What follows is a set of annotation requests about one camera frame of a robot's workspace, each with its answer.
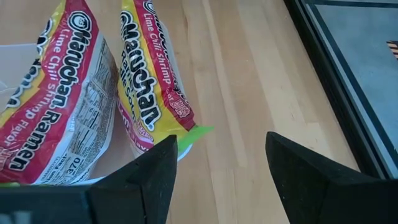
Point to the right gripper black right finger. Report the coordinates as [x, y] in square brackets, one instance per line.
[304, 193]

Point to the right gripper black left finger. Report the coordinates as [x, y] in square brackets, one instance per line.
[146, 193]

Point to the black metal table frame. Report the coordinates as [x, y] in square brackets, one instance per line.
[323, 62]

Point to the clear plastic container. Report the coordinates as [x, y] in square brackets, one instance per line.
[15, 62]

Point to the lime chili shrimp ramen pack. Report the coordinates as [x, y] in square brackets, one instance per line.
[71, 93]
[146, 77]

